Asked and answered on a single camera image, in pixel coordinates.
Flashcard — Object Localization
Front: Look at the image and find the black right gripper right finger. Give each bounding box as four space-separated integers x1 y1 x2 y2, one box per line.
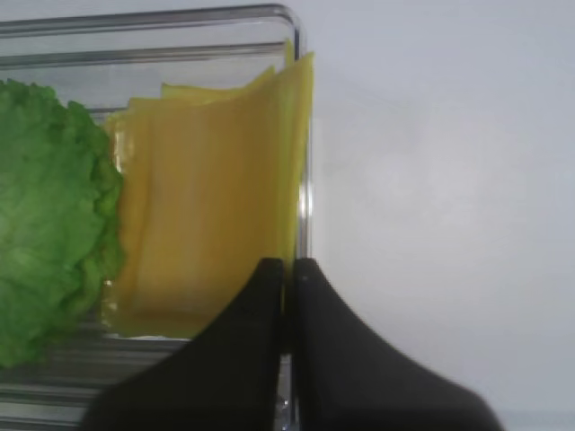
292 259 501 430

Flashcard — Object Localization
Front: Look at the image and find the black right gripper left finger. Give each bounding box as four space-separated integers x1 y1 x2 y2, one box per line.
80 259 283 430

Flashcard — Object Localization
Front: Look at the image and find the green lettuce leaf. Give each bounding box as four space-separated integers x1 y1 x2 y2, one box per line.
1 79 124 368

